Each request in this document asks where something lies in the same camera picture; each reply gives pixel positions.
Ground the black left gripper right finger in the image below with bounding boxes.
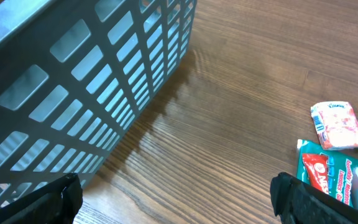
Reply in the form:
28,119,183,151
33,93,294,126
270,172,358,224

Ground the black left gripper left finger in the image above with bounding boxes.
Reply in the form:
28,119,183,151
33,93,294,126
0,173,83,224

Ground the red coffee stick sachet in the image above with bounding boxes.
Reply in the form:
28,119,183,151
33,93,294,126
302,154,329,194

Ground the green 3M gloves packet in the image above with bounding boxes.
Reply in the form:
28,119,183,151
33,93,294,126
296,139,358,210

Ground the small red white box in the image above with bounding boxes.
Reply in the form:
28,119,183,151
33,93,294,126
310,101,358,151

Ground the grey plastic mesh basket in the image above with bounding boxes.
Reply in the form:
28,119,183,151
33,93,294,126
0,0,197,208

